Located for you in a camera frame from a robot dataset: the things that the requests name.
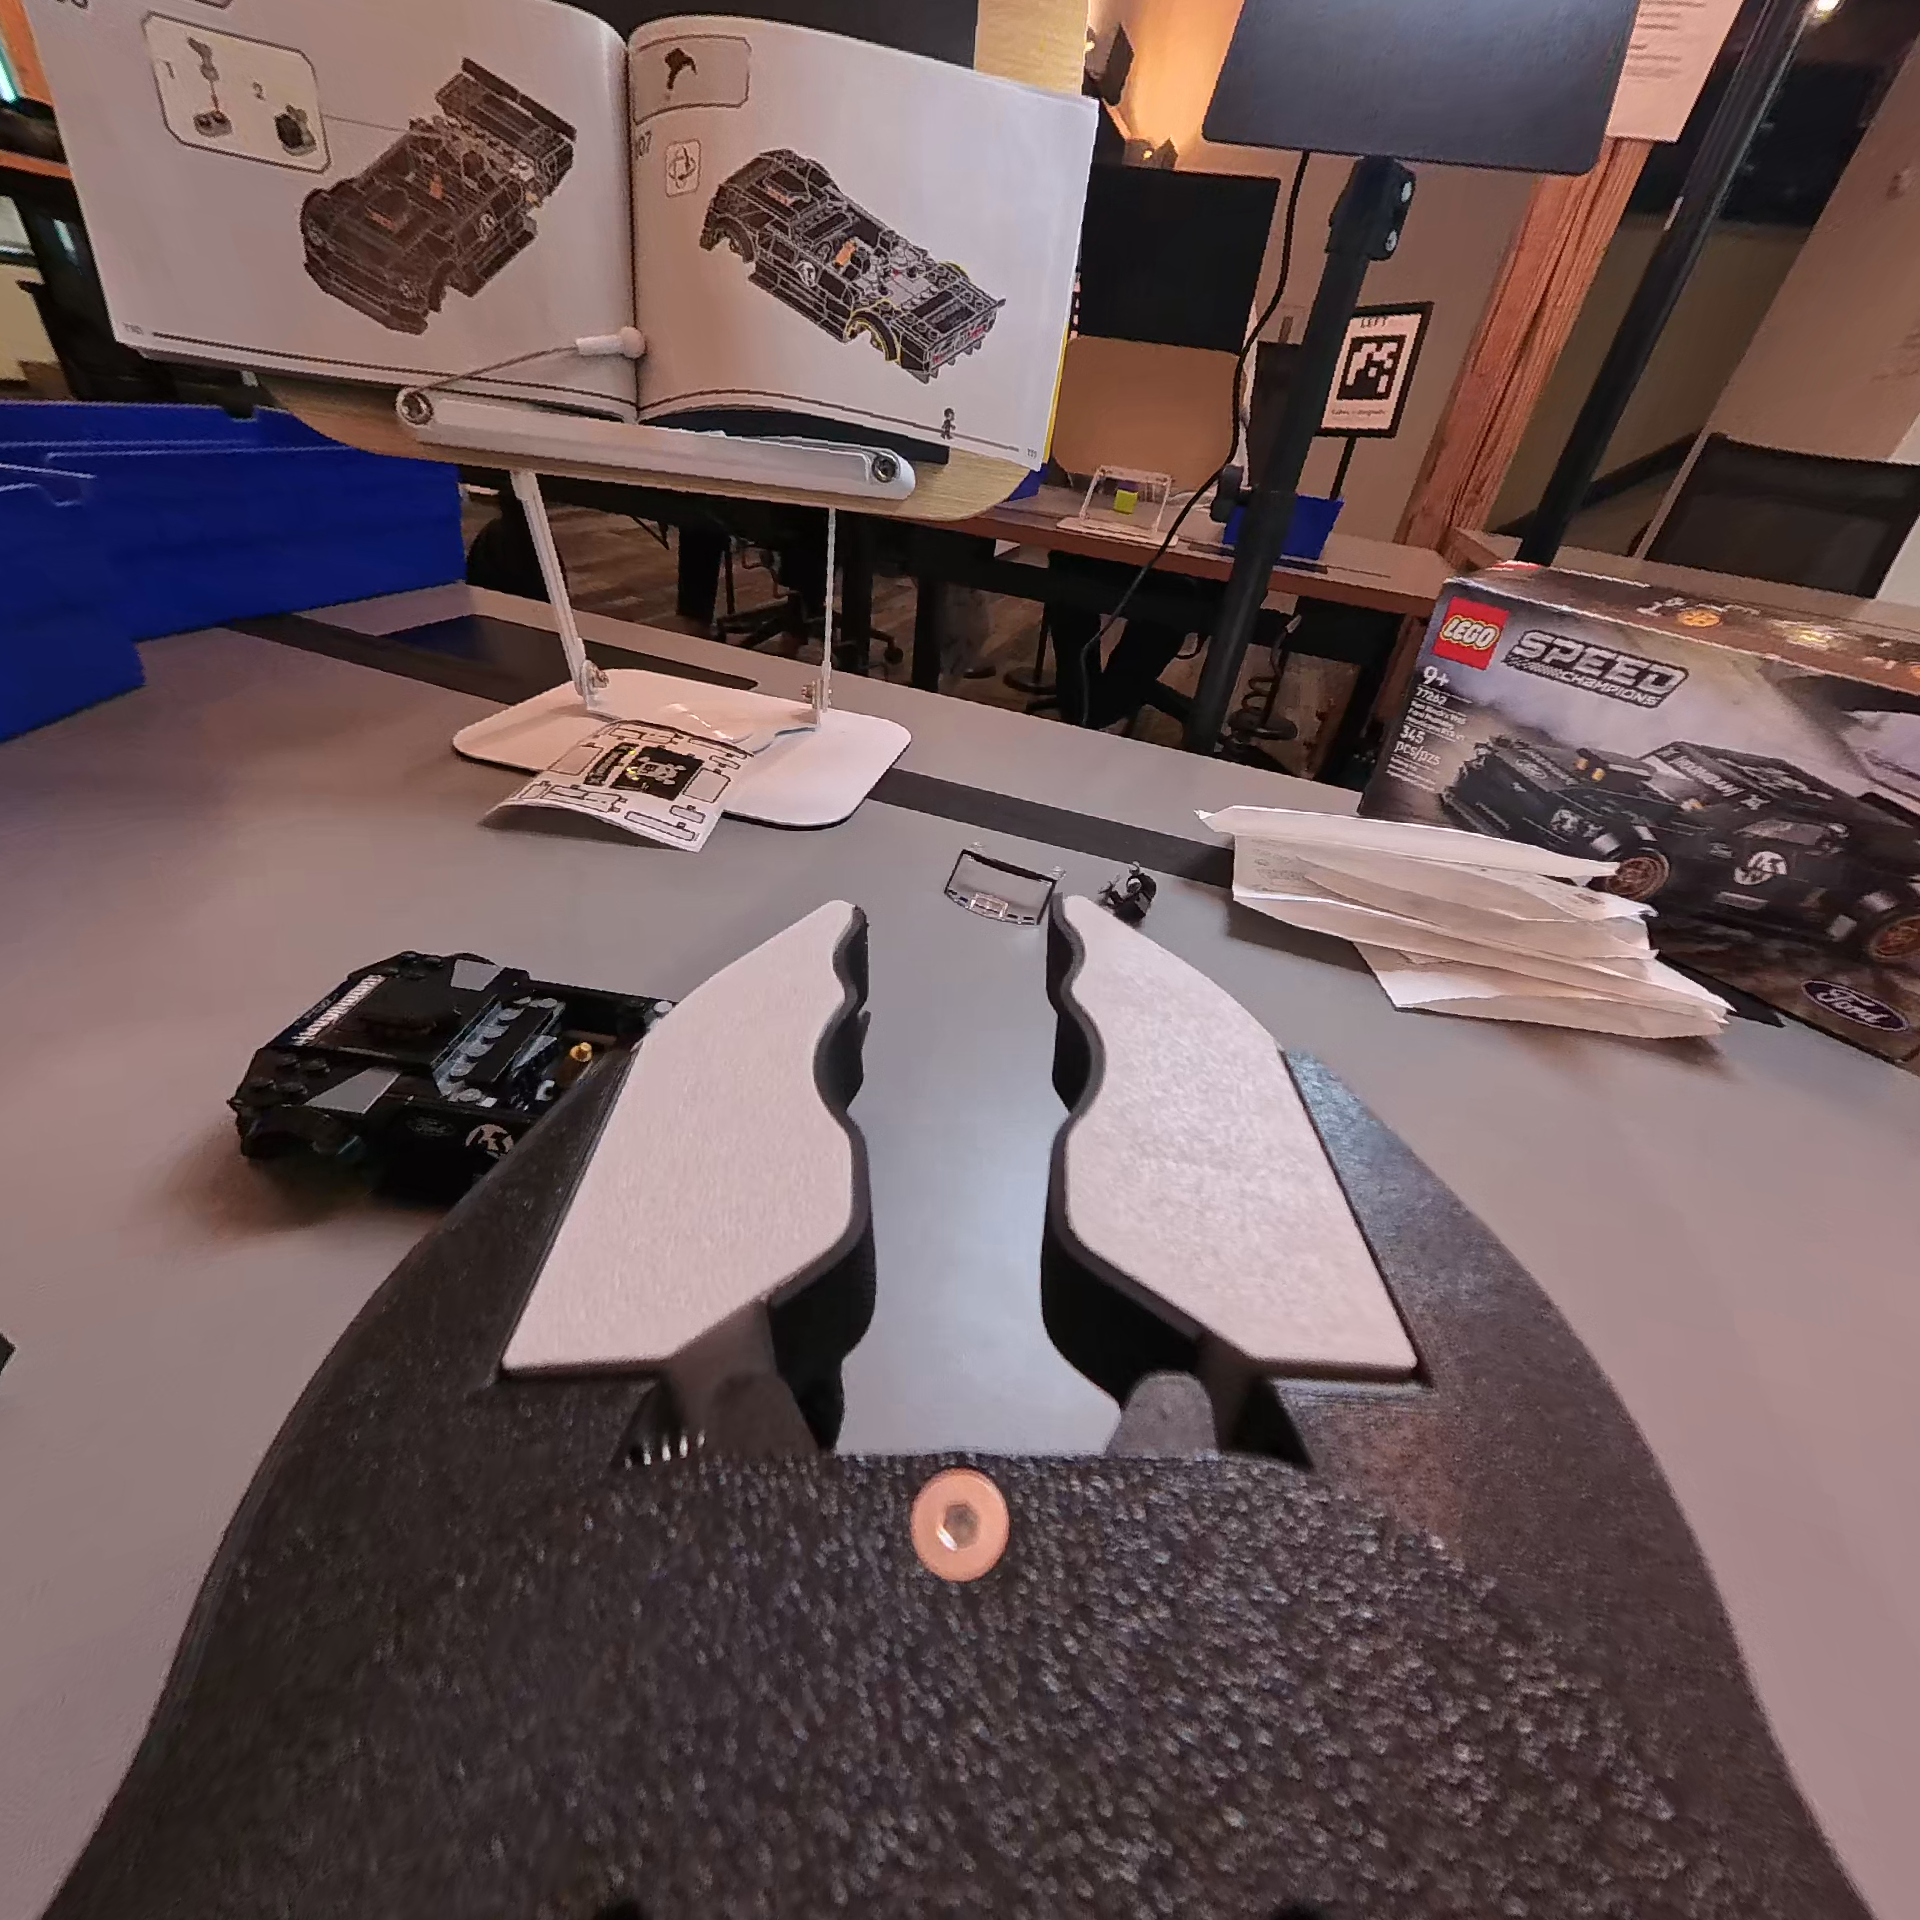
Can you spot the wooden work table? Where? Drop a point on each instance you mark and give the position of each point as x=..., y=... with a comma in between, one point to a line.
x=1352, y=565

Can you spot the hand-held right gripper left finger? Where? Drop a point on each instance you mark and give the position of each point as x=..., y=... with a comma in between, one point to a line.
x=691, y=1169

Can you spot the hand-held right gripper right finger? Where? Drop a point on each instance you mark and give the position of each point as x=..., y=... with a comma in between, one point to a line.
x=1231, y=1185

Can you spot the lego set box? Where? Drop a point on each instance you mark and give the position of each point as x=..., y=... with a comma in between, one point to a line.
x=1683, y=750

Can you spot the black white marker tag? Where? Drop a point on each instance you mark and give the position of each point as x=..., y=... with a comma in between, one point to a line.
x=1373, y=370

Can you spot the black lego car model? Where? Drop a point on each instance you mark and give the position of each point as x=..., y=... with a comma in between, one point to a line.
x=420, y=1066

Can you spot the white metal stand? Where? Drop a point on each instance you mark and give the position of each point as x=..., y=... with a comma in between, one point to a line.
x=662, y=441

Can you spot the black computer monitor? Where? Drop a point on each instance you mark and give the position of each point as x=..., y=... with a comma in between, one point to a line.
x=1179, y=257

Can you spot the lego instruction booklet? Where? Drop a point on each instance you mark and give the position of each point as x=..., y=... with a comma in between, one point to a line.
x=182, y=209

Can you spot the clear lego windshield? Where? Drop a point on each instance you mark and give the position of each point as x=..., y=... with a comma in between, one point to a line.
x=1001, y=884

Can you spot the white paper bags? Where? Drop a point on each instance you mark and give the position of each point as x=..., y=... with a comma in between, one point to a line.
x=1440, y=917

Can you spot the black light stand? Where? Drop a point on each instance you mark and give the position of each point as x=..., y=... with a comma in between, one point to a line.
x=1293, y=452
x=1651, y=300

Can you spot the small black lego piece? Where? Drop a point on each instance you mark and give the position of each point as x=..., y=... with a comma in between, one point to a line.
x=1130, y=894

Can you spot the studio light panel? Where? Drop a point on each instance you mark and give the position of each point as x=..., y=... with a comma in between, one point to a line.
x=1440, y=77

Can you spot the light wooden chair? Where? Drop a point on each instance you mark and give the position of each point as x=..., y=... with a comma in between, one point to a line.
x=1155, y=406

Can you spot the white sticker sheet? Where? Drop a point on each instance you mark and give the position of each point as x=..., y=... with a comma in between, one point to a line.
x=618, y=788

